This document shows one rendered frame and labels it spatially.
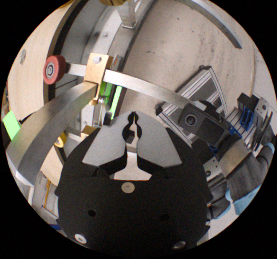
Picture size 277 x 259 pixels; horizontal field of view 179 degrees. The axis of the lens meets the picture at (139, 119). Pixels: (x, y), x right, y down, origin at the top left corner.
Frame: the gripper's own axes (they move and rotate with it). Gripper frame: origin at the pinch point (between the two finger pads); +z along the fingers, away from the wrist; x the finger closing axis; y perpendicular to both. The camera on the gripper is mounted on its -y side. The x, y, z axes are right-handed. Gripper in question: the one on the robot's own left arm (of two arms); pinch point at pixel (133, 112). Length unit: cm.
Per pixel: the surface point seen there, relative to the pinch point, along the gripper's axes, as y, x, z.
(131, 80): -1.9, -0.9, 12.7
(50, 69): -9.2, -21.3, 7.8
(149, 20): -66, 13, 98
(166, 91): 0.5, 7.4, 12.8
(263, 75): -77, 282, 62
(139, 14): -30.8, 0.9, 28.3
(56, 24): -24.6, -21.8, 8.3
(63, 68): -8.0, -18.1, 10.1
